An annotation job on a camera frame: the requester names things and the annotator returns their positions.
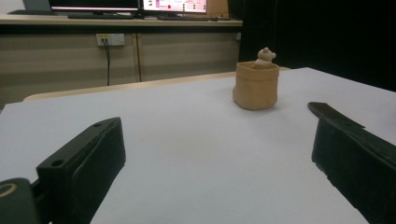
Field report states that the black socket cable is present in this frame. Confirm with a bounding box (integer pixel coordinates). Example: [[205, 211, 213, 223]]
[[102, 38, 112, 87]]

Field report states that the white table board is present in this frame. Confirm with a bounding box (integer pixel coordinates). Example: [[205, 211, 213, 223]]
[[0, 66, 396, 224]]

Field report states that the small tan bear figure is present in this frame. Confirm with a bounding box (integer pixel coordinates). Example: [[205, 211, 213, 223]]
[[251, 47, 277, 70]]

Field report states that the black curved tool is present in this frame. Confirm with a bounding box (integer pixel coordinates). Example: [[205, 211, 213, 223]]
[[307, 101, 366, 129]]

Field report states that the black keyboard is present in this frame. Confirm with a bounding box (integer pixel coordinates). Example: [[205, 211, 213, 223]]
[[66, 12, 135, 21], [156, 15, 219, 22]]

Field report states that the black curtain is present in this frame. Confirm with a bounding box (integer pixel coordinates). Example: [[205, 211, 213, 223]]
[[228, 0, 396, 92]]

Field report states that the wooden table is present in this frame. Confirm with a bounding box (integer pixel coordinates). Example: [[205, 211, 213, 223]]
[[22, 65, 292, 103]]

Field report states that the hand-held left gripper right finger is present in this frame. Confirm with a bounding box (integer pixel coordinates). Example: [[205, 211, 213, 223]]
[[311, 117, 396, 224]]

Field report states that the tan round cup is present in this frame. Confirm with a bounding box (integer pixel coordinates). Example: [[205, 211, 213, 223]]
[[232, 61, 280, 111]]

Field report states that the dark computer monitor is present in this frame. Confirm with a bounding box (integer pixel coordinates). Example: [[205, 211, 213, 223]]
[[48, 0, 140, 14]]

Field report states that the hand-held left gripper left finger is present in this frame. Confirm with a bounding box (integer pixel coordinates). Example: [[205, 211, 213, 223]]
[[36, 117, 127, 224]]

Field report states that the lit computer monitor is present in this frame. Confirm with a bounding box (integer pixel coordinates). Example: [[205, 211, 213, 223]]
[[141, 0, 208, 15]]

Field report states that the brown cardboard box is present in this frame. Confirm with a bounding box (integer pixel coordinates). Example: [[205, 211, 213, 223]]
[[206, 0, 230, 19]]

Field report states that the long beige desk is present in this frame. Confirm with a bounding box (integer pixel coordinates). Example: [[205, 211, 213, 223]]
[[0, 13, 244, 108]]

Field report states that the white wall socket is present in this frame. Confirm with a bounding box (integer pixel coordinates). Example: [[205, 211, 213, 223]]
[[95, 33, 126, 48]]

